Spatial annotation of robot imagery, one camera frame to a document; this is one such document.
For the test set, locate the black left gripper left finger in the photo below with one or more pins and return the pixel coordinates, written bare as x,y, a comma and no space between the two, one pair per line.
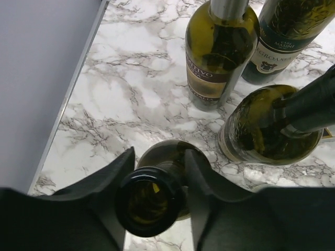
81,216

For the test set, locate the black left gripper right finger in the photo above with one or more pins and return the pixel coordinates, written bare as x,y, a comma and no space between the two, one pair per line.
225,216

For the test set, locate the olive wine bottle brown label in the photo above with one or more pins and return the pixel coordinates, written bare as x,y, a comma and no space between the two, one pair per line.
154,196

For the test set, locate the green wine bottle cream label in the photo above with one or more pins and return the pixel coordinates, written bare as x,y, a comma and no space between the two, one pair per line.
279,124

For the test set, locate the square clear liquor bottle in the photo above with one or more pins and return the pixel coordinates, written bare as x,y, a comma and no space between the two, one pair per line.
328,135

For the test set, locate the green bottle Primitivo label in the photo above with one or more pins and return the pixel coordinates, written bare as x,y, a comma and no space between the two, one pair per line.
220,38

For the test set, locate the dark green bottle Masini label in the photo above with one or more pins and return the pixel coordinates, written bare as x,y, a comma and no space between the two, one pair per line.
286,28

